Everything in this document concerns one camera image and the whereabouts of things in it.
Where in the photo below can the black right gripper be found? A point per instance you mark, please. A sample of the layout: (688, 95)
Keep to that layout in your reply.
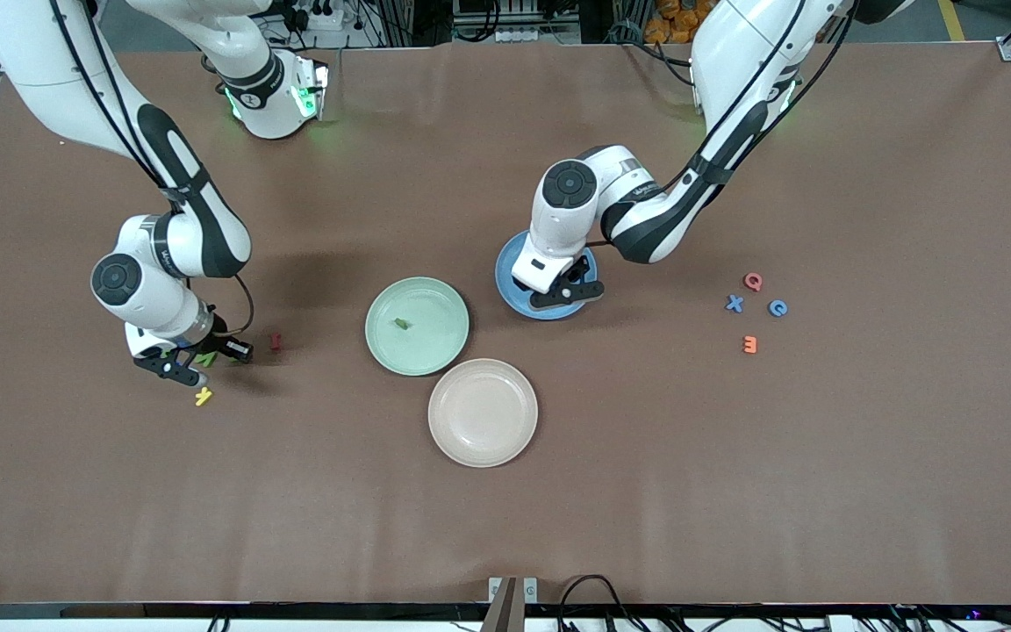
(221, 341)

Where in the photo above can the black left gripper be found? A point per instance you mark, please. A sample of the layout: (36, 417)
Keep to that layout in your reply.
(577, 270)

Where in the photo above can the blue foam letter X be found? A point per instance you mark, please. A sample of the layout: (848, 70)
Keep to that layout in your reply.
(734, 304)

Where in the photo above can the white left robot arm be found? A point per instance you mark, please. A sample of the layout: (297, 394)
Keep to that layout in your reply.
(734, 53)

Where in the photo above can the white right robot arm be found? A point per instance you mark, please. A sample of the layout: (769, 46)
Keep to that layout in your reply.
(40, 79)

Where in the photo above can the green foam letter N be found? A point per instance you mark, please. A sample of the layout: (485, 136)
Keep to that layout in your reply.
(205, 359)

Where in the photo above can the yellow foam letter k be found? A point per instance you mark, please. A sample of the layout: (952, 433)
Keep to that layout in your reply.
(203, 397)

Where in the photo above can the blue plate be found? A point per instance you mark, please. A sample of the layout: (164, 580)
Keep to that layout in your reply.
(505, 281)

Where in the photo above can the red foam letter Q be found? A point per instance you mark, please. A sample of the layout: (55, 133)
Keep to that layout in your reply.
(747, 283)

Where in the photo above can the green plate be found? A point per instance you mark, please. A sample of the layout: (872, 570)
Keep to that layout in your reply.
(435, 351)

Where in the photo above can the pink plate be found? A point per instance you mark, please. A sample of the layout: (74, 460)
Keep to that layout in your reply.
(483, 412)

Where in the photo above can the blue foam letter e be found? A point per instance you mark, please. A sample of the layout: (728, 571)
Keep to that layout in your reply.
(777, 301)

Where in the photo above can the white power strip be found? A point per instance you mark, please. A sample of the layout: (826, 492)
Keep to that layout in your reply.
(523, 35)
(321, 13)

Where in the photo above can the pile of orange balls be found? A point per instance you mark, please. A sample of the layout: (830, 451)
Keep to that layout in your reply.
(672, 22)

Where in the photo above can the brown table cover mat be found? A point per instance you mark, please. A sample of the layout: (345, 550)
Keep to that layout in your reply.
(505, 527)

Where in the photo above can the grey metal bracket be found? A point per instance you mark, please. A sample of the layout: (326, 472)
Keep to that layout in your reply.
(530, 590)

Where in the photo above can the brown mount pole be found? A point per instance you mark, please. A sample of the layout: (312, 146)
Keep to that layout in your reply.
(500, 610)

